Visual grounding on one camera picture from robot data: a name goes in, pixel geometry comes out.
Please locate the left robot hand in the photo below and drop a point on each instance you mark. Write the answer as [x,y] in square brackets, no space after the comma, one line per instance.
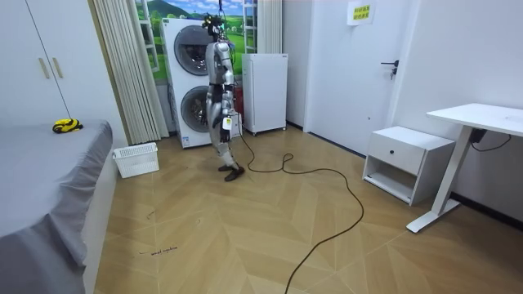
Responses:
[226,124]

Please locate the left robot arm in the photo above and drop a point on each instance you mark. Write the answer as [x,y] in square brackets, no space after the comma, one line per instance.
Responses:
[228,87]

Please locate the robot legs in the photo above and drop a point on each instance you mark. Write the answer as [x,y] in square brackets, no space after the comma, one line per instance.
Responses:
[218,141]

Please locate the red fire extinguisher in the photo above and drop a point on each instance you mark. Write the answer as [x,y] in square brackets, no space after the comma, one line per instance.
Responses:
[239,100]

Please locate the white washing machine tower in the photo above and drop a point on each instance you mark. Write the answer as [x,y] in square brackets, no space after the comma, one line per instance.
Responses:
[184,102]

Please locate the white fridge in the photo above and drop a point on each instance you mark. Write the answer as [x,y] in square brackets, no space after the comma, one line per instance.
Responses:
[267,94]

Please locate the robot body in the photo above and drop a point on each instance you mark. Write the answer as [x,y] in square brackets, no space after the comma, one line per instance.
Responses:
[216,57]

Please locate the white laundry basket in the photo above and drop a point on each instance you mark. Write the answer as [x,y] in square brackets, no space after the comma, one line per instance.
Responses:
[137,161]

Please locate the beige pleated curtain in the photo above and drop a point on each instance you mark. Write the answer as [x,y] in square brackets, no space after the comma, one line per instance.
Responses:
[126,73]
[269,26]

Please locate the white room door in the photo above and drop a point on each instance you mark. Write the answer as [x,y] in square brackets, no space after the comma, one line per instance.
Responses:
[351,81]

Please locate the yellow black soft toy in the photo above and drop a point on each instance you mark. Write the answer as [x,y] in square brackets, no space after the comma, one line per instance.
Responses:
[67,126]

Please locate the white yellow door sign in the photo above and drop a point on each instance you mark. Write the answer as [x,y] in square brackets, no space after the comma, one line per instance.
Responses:
[360,12]

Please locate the white bedside cabinet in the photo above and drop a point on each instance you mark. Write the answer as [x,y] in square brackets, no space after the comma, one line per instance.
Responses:
[402,161]

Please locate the white wardrobe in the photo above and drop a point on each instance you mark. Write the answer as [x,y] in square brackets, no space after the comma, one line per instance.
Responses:
[49,61]

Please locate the grey bed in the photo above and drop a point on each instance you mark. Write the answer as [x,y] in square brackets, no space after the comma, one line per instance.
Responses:
[37,196]

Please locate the black desk control box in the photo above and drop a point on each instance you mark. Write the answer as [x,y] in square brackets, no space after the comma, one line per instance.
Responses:
[477,135]

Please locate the white desk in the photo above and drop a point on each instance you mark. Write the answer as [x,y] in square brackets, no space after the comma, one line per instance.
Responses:
[478,118]

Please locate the landscape window wall poster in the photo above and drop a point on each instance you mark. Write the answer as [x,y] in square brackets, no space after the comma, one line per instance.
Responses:
[186,9]

